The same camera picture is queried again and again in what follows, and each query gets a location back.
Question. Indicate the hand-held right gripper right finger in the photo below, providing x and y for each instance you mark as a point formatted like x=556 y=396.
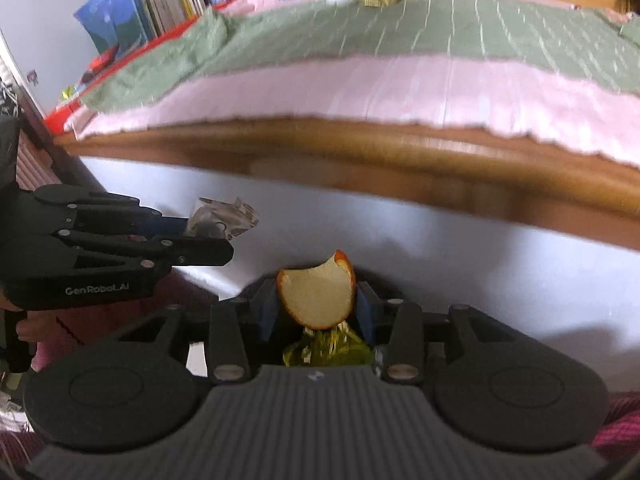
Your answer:
x=365 y=312

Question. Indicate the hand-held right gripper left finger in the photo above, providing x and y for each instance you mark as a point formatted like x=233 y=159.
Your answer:
x=267 y=312

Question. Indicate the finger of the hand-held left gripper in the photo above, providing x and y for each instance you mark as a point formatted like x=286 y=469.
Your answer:
x=165 y=225
x=200 y=252

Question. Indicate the black trash bin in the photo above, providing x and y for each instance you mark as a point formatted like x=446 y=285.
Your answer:
x=390 y=287

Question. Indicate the clear wrapper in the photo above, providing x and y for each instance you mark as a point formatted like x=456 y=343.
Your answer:
x=225 y=215

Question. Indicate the orange peel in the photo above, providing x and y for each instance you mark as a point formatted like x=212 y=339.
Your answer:
x=315 y=295

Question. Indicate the book row with blue cover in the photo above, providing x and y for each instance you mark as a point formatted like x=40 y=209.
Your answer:
x=125 y=15

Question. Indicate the person's right leg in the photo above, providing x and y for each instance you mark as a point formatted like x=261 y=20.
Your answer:
x=620 y=425

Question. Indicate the green checked blanket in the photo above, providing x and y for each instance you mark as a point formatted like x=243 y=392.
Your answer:
x=400 y=30

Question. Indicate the wooden bed frame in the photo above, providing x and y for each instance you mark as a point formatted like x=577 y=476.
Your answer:
x=350 y=155

